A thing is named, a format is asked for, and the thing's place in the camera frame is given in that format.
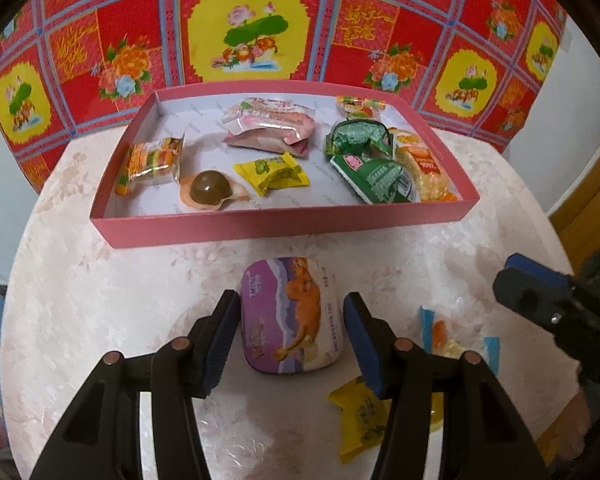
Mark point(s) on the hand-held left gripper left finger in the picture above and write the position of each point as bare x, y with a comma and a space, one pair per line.
217, 355

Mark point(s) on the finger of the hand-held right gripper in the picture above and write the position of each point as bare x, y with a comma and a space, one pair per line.
530, 295

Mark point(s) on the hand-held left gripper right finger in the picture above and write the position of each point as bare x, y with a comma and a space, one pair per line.
367, 355

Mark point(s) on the purple oval tin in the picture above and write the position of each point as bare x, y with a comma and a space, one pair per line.
290, 310

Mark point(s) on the pink shallow cardboard box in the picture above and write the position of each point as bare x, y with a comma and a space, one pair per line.
280, 232

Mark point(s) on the orange snack packet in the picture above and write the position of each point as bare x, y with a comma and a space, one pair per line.
427, 170

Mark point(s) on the brown chocolate ball cup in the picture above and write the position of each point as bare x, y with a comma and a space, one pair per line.
210, 187

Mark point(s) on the green pea snack packet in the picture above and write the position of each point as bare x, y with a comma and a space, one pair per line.
380, 180
355, 135

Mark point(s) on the yellow packet with green print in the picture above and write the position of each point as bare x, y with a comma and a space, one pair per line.
275, 172

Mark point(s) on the orange green candy packet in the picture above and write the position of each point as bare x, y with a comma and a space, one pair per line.
360, 107
150, 160

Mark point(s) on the person's right hand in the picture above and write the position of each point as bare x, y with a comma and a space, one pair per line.
575, 425

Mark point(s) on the small yellow packet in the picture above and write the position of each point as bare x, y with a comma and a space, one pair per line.
362, 410

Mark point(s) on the clear packet with blue edges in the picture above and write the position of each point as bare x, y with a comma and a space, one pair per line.
442, 335

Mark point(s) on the pink snack packet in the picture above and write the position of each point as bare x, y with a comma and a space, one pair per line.
270, 125

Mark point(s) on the red floral printed cloth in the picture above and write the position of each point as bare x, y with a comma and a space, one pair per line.
130, 20

